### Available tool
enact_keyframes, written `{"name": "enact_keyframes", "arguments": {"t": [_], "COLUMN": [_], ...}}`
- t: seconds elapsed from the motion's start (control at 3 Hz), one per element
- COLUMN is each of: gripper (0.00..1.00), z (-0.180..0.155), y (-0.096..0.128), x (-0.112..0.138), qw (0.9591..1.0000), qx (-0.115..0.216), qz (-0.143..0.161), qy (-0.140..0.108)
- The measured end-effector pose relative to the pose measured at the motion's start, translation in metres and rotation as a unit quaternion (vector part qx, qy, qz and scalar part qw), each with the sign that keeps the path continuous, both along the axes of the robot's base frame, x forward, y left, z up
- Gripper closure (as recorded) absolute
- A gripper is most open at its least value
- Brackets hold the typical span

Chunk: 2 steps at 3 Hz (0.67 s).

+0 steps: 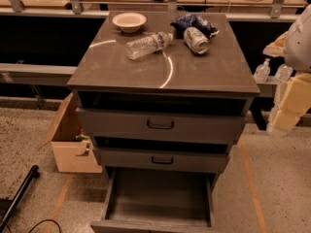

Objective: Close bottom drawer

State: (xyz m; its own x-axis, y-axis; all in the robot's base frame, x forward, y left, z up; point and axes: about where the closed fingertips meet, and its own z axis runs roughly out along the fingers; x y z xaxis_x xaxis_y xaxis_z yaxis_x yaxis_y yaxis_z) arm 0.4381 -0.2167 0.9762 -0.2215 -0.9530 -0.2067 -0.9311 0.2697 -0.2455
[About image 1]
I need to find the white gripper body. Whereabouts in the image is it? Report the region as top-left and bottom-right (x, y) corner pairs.
(267, 73), (311, 134)

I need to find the grey bottom drawer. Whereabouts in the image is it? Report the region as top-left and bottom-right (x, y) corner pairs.
(90, 168), (218, 233)

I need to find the grey drawer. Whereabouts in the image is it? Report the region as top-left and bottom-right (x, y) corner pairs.
(76, 108), (245, 145)
(93, 147), (228, 173)
(90, 168), (218, 233)

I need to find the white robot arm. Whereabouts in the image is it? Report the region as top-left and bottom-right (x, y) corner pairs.
(263, 5), (311, 135)

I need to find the grey drawer cabinet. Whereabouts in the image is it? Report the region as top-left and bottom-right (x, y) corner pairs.
(66, 11), (261, 177)

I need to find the grey middle drawer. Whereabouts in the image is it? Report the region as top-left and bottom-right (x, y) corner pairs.
(93, 147), (228, 173)

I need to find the grey top drawer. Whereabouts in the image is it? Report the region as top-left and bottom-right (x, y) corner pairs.
(76, 108), (245, 145)

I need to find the right sanitizer pump bottle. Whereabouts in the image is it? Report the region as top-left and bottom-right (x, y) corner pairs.
(275, 64), (293, 82)

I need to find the sanitizer pump bottle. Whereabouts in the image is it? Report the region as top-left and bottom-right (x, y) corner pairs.
(254, 58), (270, 83)
(275, 64), (293, 82)

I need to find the left sanitizer pump bottle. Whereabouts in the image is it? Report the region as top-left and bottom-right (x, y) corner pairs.
(254, 58), (270, 83)

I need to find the crushed soda can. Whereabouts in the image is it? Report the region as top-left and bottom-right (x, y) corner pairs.
(184, 27), (210, 54)

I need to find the blue chip bag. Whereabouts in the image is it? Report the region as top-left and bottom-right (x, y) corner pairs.
(170, 14), (219, 39)

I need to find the clear plastic water bottle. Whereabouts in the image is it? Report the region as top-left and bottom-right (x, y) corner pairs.
(125, 32), (173, 60)

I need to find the white bowl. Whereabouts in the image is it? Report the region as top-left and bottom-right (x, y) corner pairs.
(113, 13), (147, 33)

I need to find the green item in box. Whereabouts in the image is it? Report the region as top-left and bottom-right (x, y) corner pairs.
(75, 133), (90, 142)

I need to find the cardboard box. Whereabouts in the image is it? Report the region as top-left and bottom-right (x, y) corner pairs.
(37, 93), (102, 174)

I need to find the black pole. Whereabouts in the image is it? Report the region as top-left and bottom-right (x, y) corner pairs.
(0, 165), (40, 233)

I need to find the black floor cable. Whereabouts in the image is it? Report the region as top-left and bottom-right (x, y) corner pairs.
(27, 218), (62, 233)

